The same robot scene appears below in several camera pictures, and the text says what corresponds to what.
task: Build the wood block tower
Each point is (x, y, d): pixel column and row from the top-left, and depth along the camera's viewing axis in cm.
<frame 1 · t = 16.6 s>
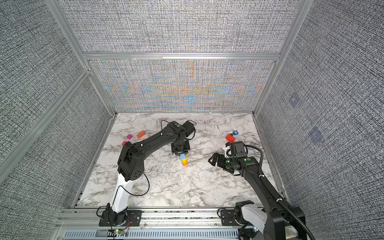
left hand: (186, 154, 89), fingers open
right hand: (215, 162, 83), fingers open
light blue flat wood block: (182, 156, 87), point 9 cm above the table
orange flat wood block: (185, 164, 94), on the table
blue number wood cube: (235, 132, 108), on the table

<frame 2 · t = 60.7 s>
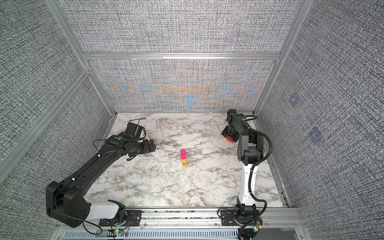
left hand: (149, 148, 83), fingers open
right hand: (229, 137, 104), fingers open
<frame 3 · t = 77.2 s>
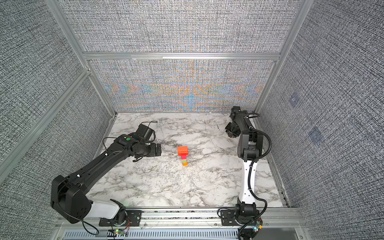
left hand: (154, 152, 82), fingers open
right hand: (231, 133, 106), fingers open
orange-red rectangular wood block: (182, 150, 99), point 2 cm above the table
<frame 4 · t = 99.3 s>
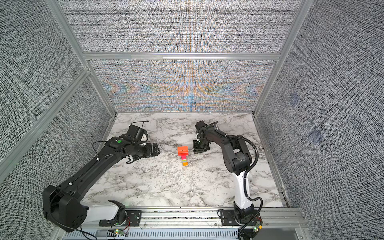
left hand: (153, 153, 80), fingers open
right hand: (196, 151, 99), fingers open
